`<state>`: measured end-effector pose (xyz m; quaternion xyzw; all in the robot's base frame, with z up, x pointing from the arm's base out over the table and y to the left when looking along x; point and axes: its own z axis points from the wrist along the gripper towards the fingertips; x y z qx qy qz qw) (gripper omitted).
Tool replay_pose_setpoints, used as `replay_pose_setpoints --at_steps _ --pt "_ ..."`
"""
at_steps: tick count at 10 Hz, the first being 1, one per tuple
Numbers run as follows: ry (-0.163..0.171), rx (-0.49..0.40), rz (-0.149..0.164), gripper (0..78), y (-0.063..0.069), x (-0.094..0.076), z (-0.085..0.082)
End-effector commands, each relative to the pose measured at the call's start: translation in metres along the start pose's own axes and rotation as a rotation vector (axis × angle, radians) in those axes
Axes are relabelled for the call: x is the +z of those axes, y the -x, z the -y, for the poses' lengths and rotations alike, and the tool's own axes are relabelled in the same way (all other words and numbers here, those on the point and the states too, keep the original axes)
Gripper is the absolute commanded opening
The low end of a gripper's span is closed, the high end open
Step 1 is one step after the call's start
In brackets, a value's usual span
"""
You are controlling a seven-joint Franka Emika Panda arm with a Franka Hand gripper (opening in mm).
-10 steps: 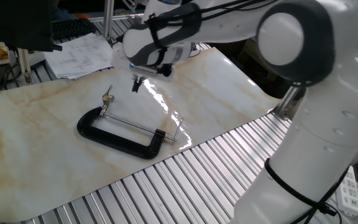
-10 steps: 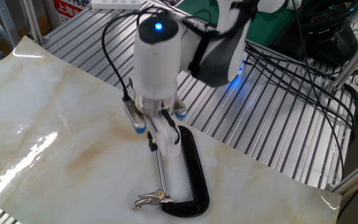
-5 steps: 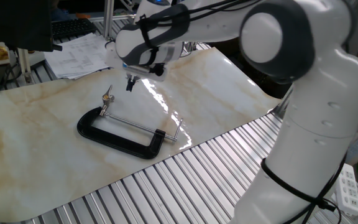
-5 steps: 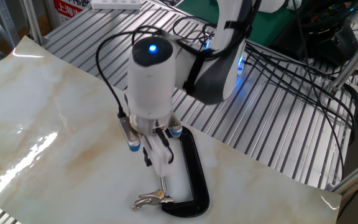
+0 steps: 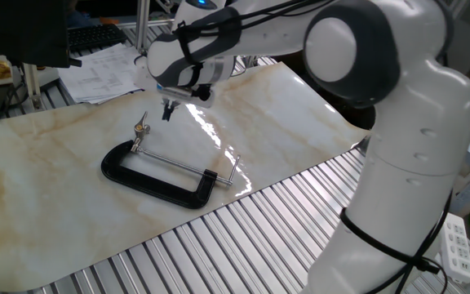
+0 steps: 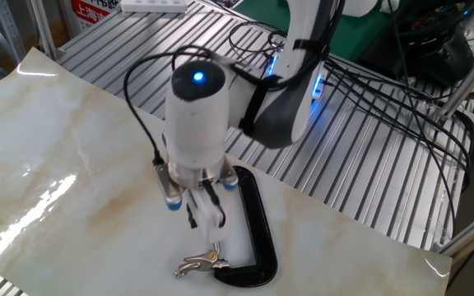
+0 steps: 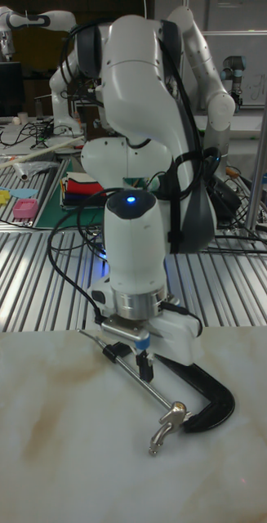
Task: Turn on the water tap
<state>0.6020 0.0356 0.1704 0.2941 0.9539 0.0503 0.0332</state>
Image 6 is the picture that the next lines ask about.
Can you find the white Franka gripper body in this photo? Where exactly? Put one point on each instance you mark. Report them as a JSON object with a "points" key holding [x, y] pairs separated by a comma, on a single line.
{"points": [[206, 225]]}

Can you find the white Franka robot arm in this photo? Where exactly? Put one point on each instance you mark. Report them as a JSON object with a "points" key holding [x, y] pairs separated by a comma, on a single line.
{"points": [[196, 131]]}

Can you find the black C-clamp with steel screw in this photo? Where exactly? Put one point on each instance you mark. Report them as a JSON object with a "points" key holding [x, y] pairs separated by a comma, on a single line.
{"points": [[261, 230]]}

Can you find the marble pattern sheet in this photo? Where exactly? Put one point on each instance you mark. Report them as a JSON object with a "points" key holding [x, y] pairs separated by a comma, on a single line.
{"points": [[56, 164]]}

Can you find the white power strip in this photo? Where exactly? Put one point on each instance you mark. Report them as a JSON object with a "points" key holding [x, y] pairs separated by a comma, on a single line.
{"points": [[154, 6]]}

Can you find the green mat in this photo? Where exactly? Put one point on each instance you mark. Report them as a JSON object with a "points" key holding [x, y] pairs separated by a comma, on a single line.
{"points": [[356, 37]]}

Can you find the red and white sign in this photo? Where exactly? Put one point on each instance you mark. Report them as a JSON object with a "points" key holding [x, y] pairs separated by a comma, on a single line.
{"points": [[93, 12]]}

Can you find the white plastic container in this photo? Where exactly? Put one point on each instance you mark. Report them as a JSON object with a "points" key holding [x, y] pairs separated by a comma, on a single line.
{"points": [[360, 6]]}

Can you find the grey slotted steel upright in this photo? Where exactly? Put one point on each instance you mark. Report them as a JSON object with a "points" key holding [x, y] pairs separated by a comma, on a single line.
{"points": [[8, 29]]}

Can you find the black equipment bag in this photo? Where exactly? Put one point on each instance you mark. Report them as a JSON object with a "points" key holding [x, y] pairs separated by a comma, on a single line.
{"points": [[426, 53]]}

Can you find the silver wrist mount blue caps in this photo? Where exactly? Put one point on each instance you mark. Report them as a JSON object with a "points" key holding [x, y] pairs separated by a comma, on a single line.
{"points": [[165, 183]]}

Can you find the aluminium frame leg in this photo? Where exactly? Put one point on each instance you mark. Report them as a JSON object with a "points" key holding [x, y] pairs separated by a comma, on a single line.
{"points": [[41, 29]]}

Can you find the aluminium frame pole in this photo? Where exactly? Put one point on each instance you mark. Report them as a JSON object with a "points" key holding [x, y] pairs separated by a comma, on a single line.
{"points": [[467, 78]]}

